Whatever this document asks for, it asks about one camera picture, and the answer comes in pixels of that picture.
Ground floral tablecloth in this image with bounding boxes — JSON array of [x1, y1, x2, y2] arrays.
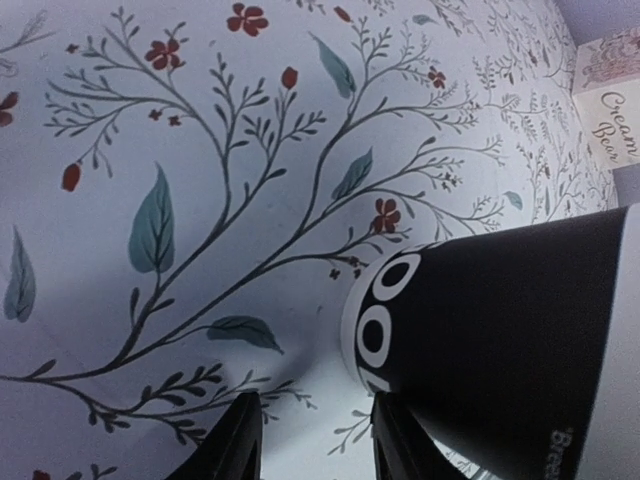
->
[[1, 1, 616, 479]]

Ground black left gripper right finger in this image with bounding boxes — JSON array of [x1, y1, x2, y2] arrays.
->
[[371, 392, 466, 480]]

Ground paper takeout bag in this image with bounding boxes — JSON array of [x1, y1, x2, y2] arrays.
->
[[572, 27, 639, 170]]

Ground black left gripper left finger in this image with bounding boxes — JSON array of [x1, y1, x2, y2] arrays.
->
[[172, 392, 263, 480]]

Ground single black paper cup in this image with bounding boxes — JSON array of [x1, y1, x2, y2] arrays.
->
[[341, 205, 639, 479]]

